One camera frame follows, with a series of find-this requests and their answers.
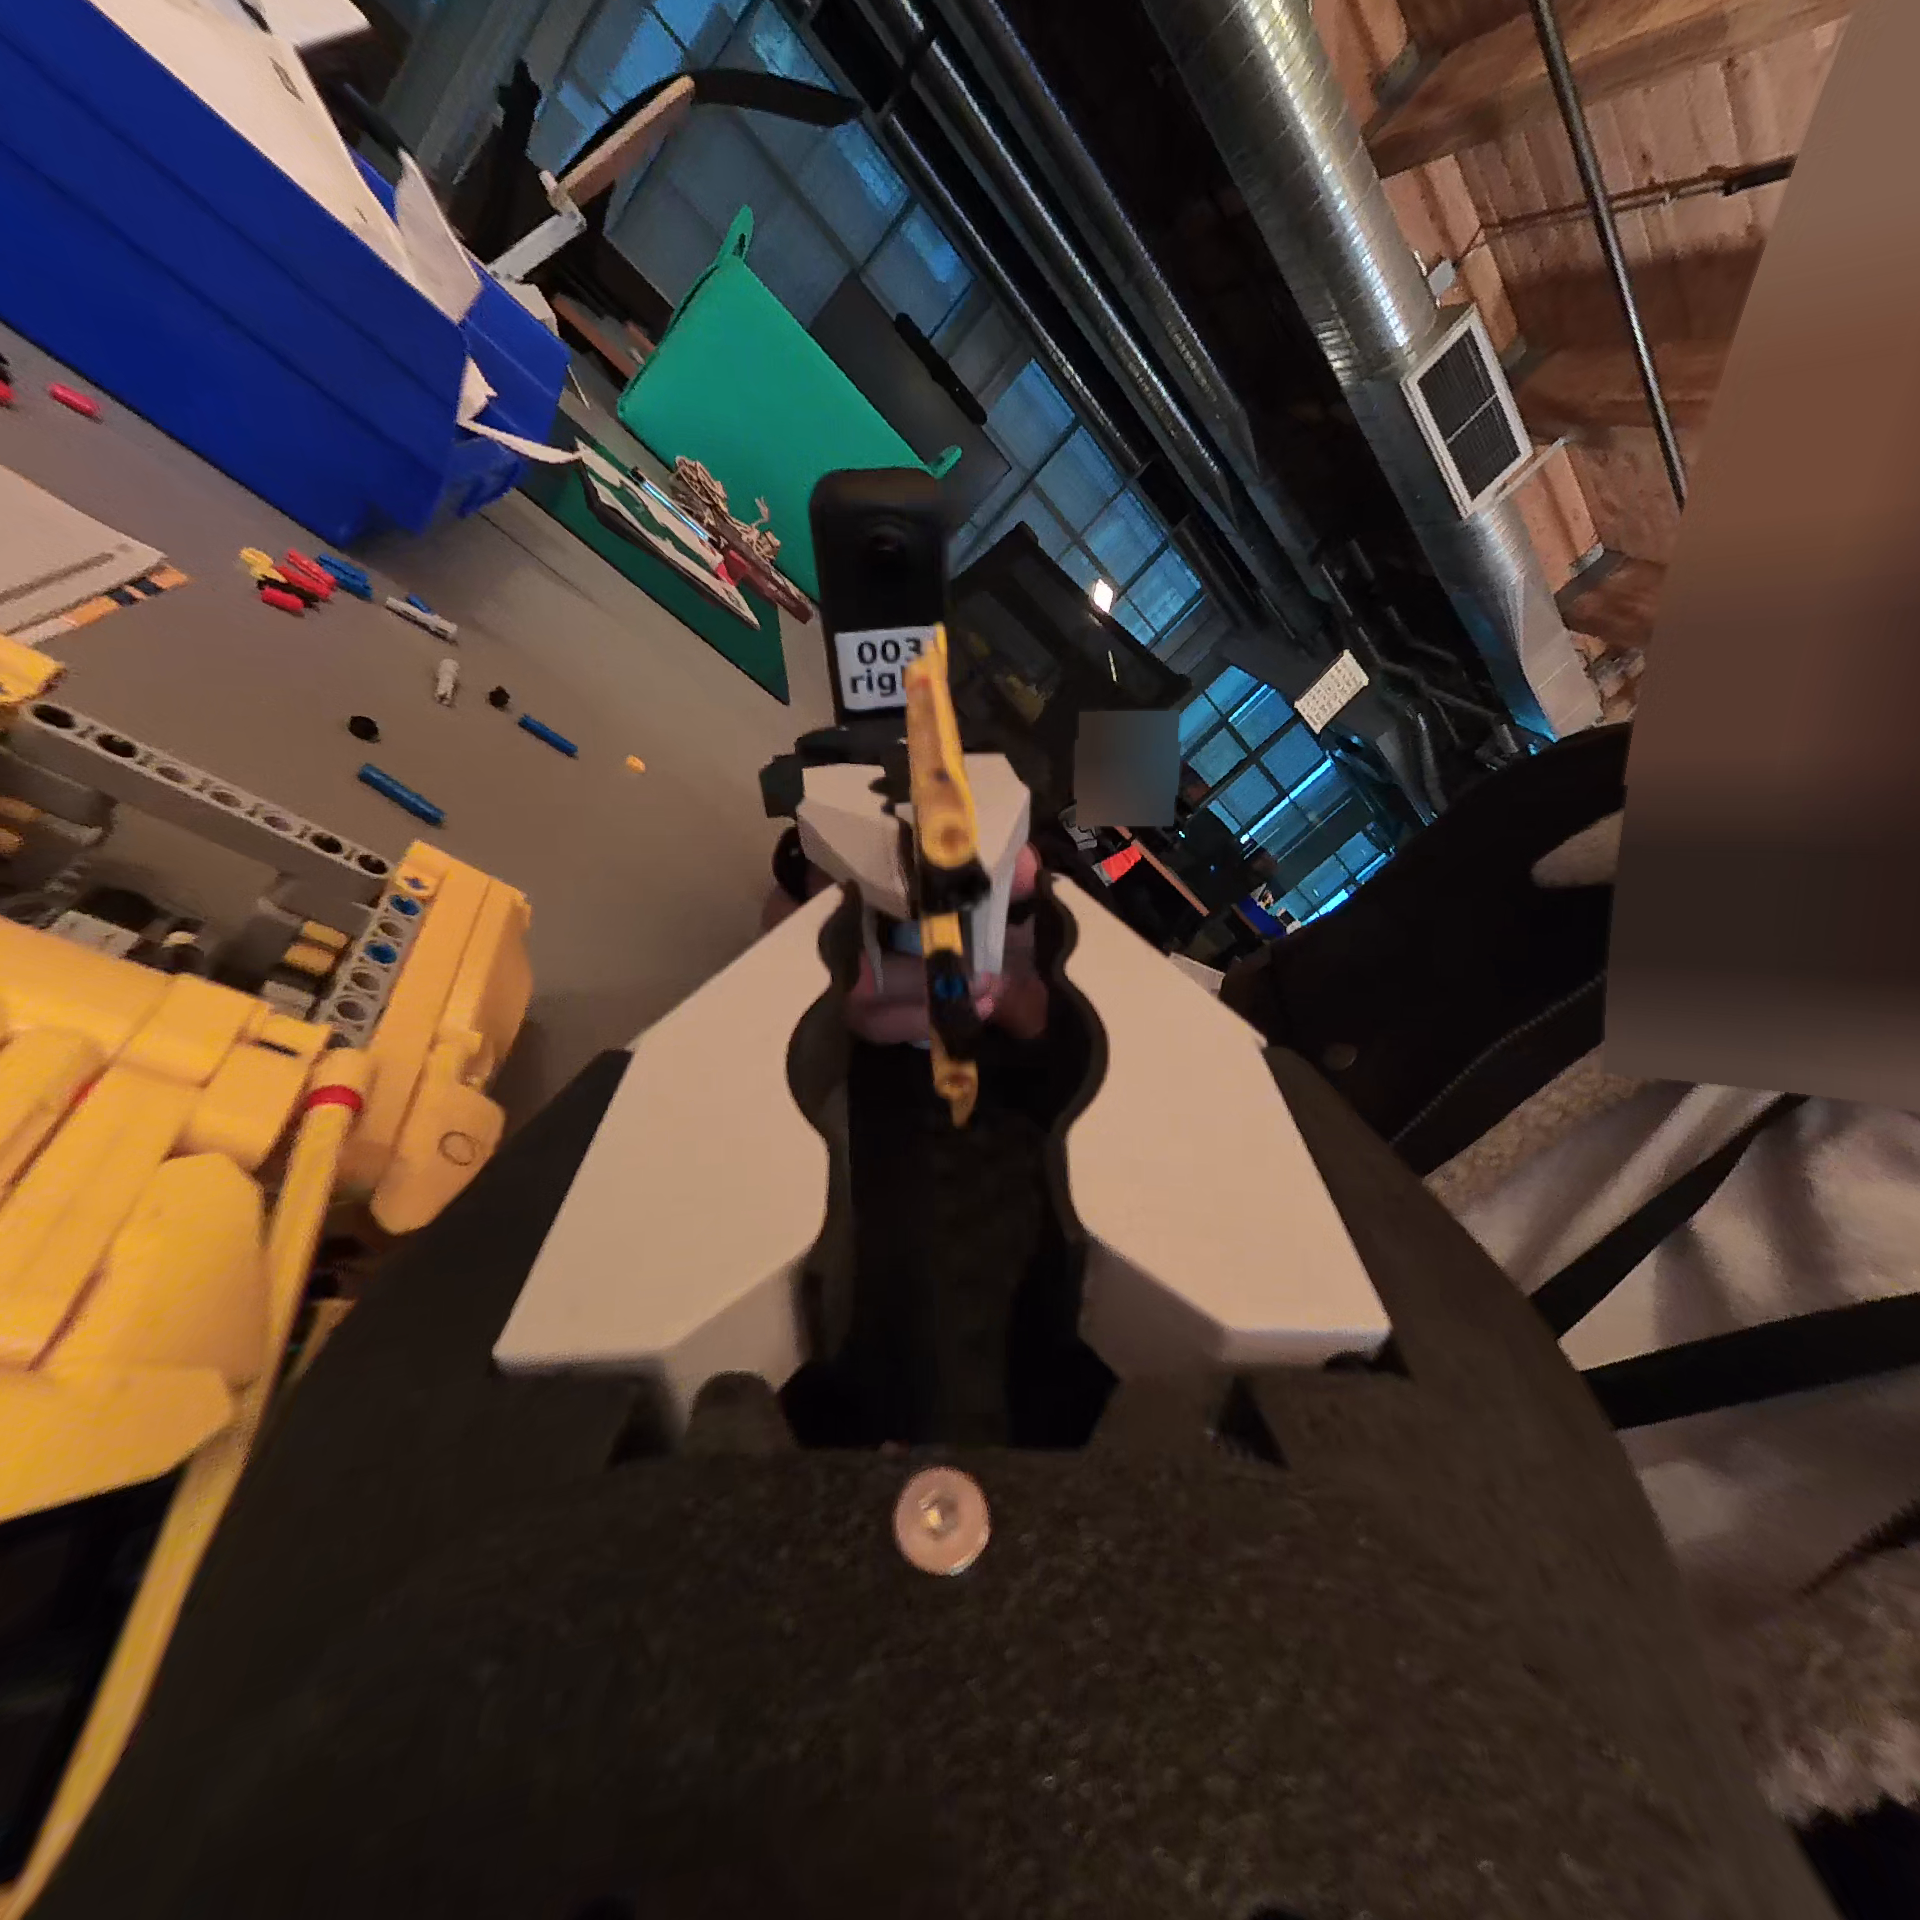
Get person's right hand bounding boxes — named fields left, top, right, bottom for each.
left=761, top=848, right=1053, bottom=1051

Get scattered small brick pins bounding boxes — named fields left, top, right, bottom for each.
left=0, top=352, right=655, bottom=776

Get black lanyard strap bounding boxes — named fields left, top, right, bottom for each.
left=1529, top=1093, right=1920, bottom=1430

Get white printed paper bags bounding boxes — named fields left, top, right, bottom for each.
left=83, top=0, right=590, bottom=472

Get person's white shirt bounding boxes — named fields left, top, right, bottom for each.
left=1424, top=1080, right=1920, bottom=1517

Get blue plastic bin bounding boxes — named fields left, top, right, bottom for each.
left=0, top=0, right=573, bottom=549

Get open instruction booklet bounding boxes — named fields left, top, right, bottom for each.
left=0, top=465, right=191, bottom=649

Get small wooden model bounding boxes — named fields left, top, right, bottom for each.
left=667, top=456, right=783, bottom=566

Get silver ventilation duct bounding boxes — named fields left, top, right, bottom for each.
left=1136, top=0, right=1614, bottom=752

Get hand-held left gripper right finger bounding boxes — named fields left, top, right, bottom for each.
left=1047, top=873, right=1393, bottom=1382

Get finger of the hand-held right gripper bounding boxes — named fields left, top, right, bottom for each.
left=791, top=755, right=921, bottom=917
left=959, top=755, right=1039, bottom=971

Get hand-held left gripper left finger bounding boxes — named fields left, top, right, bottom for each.
left=493, top=883, right=870, bottom=1433

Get yellow brick arm assembly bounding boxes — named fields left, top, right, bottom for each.
left=901, top=621, right=989, bottom=1130

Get yellow toy brick car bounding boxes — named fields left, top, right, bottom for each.
left=0, top=637, right=537, bottom=1914

